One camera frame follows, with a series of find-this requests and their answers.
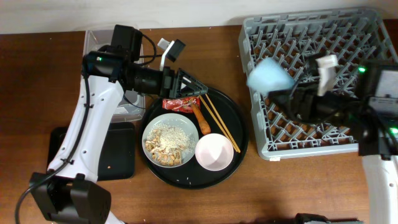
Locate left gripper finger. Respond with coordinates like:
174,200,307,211
177,68,208,92
177,86,208,98

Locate wooden chopstick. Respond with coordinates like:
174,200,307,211
205,94,241,153
199,95,234,148

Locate red snack wrapper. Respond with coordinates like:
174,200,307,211
162,96,200,113

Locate blue plastic cup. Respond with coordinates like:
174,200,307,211
247,58,295,96

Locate white small bowl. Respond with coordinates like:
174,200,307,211
195,133,234,172

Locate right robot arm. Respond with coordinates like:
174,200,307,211
268,60,397,223

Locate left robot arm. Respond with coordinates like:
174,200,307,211
26,25,208,223

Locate grey dishwasher rack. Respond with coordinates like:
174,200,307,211
238,8,397,161

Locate orange carrot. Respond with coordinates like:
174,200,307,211
190,103,211,135

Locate grey plate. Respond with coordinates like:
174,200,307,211
141,113,199,169

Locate clear plastic storage bin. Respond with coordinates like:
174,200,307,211
83,29,146,123

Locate rice and nut scraps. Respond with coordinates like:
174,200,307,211
144,123,197,167

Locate round black tray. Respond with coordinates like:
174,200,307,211
139,87,249,189

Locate black rectangular tray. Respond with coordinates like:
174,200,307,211
57,122,135,182

